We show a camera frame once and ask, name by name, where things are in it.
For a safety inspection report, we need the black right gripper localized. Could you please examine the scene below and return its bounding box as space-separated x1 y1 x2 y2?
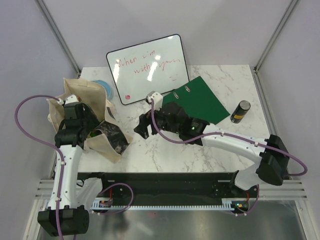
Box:
134 102 181 140

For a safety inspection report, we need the green Perrier bottle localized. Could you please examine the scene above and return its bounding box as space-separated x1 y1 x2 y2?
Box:
89 130 102 138

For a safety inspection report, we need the beige canvas tote bag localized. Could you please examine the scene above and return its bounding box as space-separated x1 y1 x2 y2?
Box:
59 78 133 163

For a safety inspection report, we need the black yellow label can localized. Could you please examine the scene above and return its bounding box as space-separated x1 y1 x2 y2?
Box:
230 100 251 124

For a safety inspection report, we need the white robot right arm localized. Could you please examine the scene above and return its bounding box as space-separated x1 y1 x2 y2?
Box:
134 102 289 197

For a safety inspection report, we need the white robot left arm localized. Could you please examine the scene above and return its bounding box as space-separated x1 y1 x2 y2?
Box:
37 102 110 238

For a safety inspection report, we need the small white whiteboard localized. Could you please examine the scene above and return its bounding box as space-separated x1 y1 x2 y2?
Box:
106 34 190 106

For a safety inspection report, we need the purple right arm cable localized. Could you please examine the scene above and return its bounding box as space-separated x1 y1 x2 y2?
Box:
148 98 308 177

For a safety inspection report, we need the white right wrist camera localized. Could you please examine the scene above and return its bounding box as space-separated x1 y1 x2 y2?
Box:
145 91 163 111

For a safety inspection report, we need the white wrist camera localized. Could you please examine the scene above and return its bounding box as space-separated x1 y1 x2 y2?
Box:
145 91 163 111
57 94 82 106

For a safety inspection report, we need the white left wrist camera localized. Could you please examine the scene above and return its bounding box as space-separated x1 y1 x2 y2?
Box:
57 94 82 106

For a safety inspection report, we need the green ring binder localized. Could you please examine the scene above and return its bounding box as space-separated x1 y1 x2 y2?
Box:
163 76 230 125

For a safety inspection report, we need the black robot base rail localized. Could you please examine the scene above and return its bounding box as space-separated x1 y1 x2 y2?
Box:
77 172 258 205

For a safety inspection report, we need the right aluminium frame post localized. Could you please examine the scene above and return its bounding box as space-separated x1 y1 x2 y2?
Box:
252 0 300 75

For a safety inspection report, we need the aluminium frame post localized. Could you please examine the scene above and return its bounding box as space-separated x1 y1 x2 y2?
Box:
35 0 82 77
252 0 300 75

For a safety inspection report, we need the white slotted cable duct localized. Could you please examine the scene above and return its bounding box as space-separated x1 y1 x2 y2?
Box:
90 198 235 211

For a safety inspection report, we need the left aluminium frame post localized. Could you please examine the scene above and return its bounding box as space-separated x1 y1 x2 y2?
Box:
35 0 82 77

